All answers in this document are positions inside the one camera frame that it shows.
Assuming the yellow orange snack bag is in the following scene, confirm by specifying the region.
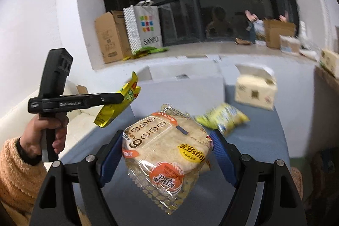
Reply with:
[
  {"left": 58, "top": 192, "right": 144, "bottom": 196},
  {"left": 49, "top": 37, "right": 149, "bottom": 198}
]
[{"left": 94, "top": 72, "right": 141, "bottom": 128}]

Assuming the orange fuzzy sleeve forearm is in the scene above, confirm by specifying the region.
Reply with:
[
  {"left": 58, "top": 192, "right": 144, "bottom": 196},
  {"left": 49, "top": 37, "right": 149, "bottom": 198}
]
[{"left": 1, "top": 138, "right": 47, "bottom": 225}]

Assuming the open cardboard box right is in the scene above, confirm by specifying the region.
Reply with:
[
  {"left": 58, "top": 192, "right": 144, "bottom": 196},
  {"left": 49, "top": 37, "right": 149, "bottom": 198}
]
[{"left": 263, "top": 19, "right": 296, "bottom": 49}]

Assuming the person left hand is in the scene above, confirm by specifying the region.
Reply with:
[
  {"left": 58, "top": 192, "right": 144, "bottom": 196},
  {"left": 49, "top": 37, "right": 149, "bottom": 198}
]
[{"left": 19, "top": 112, "right": 69, "bottom": 158}]

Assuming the brown cardboard box left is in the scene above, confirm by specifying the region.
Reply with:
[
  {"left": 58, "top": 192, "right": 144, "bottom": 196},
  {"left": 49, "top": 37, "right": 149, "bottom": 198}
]
[{"left": 95, "top": 11, "right": 132, "bottom": 64}]

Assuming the cotton swab box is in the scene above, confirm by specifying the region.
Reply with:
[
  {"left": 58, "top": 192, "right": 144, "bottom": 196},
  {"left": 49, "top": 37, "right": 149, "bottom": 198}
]
[{"left": 280, "top": 35, "right": 300, "bottom": 56}]

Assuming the green snack packets pile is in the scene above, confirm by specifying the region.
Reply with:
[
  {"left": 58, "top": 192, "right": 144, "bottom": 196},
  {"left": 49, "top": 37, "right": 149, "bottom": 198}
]
[{"left": 123, "top": 46, "right": 169, "bottom": 61}]

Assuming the white SANFU shopping bag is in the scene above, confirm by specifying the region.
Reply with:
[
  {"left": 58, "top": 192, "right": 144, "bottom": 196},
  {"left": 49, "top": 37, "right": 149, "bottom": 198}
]
[{"left": 123, "top": 0, "right": 163, "bottom": 54}]

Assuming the yellow green chips bag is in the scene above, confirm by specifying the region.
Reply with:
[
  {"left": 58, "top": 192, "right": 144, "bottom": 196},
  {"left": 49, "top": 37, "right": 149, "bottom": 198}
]
[{"left": 194, "top": 103, "right": 250, "bottom": 136}]

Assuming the tissue pack on table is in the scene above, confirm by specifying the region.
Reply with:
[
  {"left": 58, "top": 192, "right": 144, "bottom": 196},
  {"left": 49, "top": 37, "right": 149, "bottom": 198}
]
[{"left": 234, "top": 63, "right": 278, "bottom": 111}]

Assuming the tissue pack on shelf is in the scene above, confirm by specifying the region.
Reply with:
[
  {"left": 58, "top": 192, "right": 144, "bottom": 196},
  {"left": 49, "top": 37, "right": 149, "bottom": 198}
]
[{"left": 320, "top": 49, "right": 339, "bottom": 79}]

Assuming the dark blue box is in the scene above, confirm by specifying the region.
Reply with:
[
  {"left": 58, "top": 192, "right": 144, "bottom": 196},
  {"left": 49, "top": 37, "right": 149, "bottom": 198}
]
[{"left": 247, "top": 22, "right": 256, "bottom": 44}]

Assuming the round rice cracker pack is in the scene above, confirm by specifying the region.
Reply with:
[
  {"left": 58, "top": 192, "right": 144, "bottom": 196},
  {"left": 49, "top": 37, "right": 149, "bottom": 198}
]
[{"left": 122, "top": 104, "right": 213, "bottom": 215}]

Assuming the white storage box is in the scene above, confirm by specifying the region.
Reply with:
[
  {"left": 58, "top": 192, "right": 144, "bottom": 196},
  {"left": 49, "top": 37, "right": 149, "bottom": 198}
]
[{"left": 131, "top": 60, "right": 225, "bottom": 118}]

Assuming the wooden shelf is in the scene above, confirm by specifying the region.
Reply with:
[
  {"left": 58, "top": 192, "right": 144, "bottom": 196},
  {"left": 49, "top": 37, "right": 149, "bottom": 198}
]
[{"left": 315, "top": 66, "right": 339, "bottom": 94}]

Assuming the white sofa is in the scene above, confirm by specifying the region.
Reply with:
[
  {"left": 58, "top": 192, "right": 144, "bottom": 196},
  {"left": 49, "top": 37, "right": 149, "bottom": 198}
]
[{"left": 1, "top": 84, "right": 97, "bottom": 169}]

